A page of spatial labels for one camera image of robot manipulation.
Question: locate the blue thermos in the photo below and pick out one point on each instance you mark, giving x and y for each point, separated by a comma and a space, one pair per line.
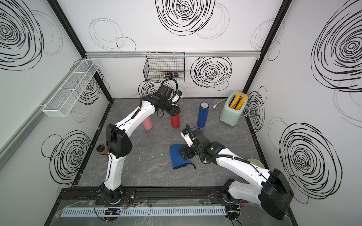
203, 114

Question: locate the red thermos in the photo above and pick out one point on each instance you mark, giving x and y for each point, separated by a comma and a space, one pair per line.
175, 121

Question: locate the blue cloth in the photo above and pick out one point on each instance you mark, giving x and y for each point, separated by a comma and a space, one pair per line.
177, 159

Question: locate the object in wire basket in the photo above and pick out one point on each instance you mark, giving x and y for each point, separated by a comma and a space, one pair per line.
167, 75

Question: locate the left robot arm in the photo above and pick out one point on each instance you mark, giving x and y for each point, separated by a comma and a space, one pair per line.
118, 143

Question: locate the light green plate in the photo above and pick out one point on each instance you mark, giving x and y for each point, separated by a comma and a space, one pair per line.
256, 163

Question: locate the small brown jar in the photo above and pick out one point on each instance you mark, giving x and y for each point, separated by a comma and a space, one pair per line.
102, 150

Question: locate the pink thermos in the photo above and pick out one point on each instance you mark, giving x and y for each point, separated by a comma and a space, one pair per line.
147, 123

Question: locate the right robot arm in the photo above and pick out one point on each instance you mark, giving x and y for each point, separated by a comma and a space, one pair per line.
268, 188

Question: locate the white mesh shelf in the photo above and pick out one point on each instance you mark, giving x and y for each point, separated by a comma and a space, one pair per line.
79, 86

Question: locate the mint green toaster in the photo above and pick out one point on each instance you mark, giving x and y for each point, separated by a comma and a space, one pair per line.
233, 108

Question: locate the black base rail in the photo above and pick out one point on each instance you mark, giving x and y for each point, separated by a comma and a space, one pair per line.
135, 194

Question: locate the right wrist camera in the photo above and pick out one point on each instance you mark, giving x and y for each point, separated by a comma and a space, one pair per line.
188, 137

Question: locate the white slotted cable duct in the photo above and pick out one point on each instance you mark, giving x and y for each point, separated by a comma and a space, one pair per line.
143, 211

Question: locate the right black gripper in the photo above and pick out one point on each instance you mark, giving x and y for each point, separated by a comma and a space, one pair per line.
187, 151

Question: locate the black wire basket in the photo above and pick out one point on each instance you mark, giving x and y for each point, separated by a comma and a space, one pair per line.
157, 63

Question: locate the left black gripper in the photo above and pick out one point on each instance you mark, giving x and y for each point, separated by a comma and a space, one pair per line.
172, 108

